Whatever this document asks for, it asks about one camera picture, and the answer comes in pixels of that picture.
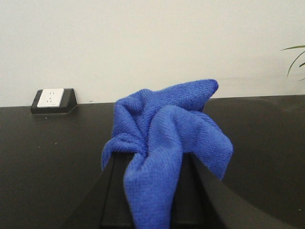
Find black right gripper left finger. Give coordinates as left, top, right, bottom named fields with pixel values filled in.
left=60, top=154, right=133, bottom=229

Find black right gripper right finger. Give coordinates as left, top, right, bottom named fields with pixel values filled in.
left=172, top=154, right=294, bottom=229

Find blue microfiber cloth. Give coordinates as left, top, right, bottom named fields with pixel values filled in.
left=101, top=79, right=234, bottom=229

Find white power outlet box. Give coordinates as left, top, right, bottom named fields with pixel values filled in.
left=30, top=88, right=77, bottom=114

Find green plant leaves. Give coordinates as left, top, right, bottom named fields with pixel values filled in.
left=281, top=44, right=305, bottom=79

